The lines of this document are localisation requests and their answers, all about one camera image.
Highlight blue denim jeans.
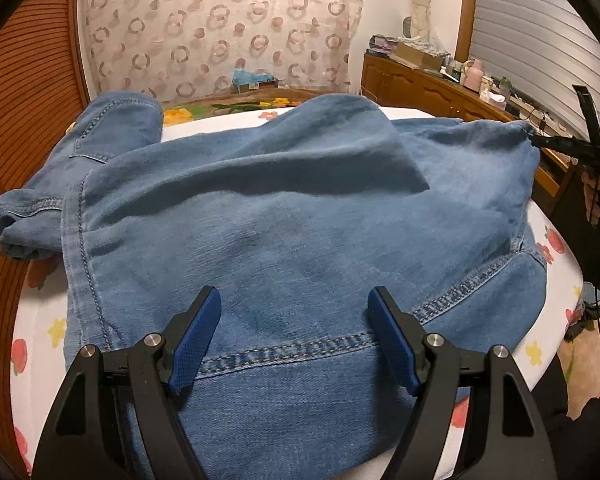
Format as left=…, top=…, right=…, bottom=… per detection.
left=0, top=92, right=546, bottom=479

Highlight person right hand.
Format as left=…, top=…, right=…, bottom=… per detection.
left=581, top=170, right=600, bottom=226

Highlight white floral bed sheet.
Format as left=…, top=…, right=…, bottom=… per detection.
left=10, top=106, right=583, bottom=479

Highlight grey window roller shutter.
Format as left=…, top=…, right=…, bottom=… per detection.
left=470, top=0, right=600, bottom=136

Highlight pink thermos bottle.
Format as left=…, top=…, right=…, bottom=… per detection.
left=462, top=58, right=484, bottom=93

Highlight wooden sideboard cabinet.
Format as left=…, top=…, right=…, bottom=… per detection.
left=361, top=52, right=571, bottom=214

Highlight cardboard box on sideboard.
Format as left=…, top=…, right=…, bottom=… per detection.
left=393, top=42, right=445, bottom=72

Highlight brown floral blanket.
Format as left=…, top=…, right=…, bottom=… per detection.
left=163, top=87, right=327, bottom=127

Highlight cardboard box with blue bag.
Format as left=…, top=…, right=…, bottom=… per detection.
left=232, top=70, right=279, bottom=93

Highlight patterned lace curtain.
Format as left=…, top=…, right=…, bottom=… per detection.
left=78, top=0, right=363, bottom=104

